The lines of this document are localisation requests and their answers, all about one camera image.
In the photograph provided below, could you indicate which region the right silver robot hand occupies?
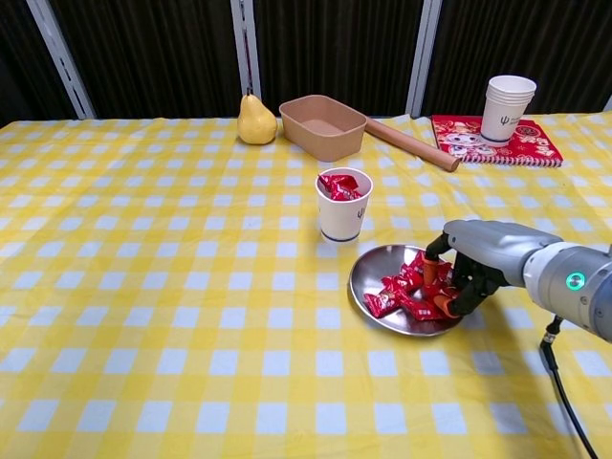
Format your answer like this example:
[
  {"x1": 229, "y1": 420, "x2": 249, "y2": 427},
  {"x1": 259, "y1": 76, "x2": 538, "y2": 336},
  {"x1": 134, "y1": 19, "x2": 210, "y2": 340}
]
[{"x1": 421, "y1": 219, "x2": 564, "y2": 319}]

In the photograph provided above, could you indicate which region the red spiral notebook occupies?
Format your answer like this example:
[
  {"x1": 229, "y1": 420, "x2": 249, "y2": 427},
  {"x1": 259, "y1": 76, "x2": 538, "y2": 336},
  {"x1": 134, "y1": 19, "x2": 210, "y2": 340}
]
[{"x1": 430, "y1": 114, "x2": 564, "y2": 169}]

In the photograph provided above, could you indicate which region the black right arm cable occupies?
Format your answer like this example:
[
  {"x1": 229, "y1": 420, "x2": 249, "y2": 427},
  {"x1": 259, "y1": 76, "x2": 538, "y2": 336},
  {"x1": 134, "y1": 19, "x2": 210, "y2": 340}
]
[{"x1": 539, "y1": 315, "x2": 599, "y2": 459}]

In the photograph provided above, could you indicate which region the brown paper food box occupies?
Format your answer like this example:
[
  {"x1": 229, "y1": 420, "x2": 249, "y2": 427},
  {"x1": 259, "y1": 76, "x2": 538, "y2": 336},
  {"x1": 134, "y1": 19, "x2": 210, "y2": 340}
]
[{"x1": 278, "y1": 94, "x2": 368, "y2": 163}]

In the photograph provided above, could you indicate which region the yellow pear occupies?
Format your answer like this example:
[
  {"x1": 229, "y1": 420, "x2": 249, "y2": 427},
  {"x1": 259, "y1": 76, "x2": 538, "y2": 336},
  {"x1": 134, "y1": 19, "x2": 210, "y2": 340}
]
[{"x1": 237, "y1": 93, "x2": 279, "y2": 145}]

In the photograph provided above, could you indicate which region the single white paper cup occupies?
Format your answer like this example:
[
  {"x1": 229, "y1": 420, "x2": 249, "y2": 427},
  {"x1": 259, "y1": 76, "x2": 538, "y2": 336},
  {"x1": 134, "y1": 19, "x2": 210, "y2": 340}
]
[{"x1": 315, "y1": 166, "x2": 374, "y2": 244}]

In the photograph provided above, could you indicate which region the white paper cup stack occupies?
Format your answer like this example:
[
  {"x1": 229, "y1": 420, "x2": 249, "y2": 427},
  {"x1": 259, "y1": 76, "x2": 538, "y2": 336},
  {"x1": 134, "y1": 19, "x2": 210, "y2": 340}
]
[{"x1": 479, "y1": 75, "x2": 537, "y2": 144}]

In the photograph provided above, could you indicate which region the yellow white checkered tablecloth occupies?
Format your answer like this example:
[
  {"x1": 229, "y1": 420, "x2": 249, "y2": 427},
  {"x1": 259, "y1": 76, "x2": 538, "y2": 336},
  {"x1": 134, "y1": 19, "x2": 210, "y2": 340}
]
[{"x1": 0, "y1": 112, "x2": 612, "y2": 459}]

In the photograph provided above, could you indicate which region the round steel plate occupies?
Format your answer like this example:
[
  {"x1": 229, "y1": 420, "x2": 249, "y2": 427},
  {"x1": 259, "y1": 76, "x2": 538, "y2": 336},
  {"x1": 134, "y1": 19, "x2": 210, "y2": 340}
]
[{"x1": 348, "y1": 244, "x2": 472, "y2": 338}]

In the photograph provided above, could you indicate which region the brown cardboard tube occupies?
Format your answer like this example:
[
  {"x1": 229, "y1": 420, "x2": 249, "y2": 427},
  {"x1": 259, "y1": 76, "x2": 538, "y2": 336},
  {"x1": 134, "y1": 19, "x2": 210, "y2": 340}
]
[{"x1": 364, "y1": 118, "x2": 461, "y2": 173}]

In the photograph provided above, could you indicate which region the black pleated curtain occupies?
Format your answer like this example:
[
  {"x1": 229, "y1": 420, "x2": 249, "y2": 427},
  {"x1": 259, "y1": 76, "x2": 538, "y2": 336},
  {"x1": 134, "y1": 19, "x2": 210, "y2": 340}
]
[{"x1": 0, "y1": 0, "x2": 612, "y2": 120}]

